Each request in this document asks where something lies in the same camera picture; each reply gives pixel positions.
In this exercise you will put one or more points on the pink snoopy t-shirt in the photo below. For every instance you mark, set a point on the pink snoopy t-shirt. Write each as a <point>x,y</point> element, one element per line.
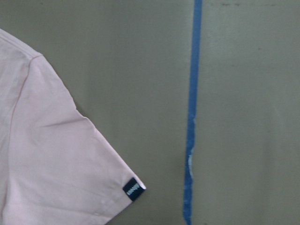
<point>56,168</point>

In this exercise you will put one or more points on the blue tape grid lines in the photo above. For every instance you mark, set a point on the blue tape grid lines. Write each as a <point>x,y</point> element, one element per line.
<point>191,111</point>

